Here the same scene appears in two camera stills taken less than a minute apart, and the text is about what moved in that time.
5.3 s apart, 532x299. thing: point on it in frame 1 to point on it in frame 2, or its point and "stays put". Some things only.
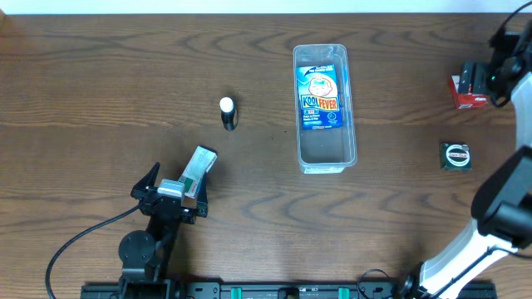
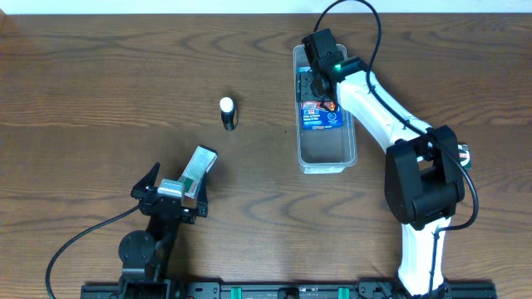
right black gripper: x=480 y=85 to x=306 y=90
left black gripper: x=187 y=216 stays put
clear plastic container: x=327 y=149 stays put
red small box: x=466 y=100 to x=316 y=104
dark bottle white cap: x=229 y=114 stays put
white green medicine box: x=198 y=165 stays put
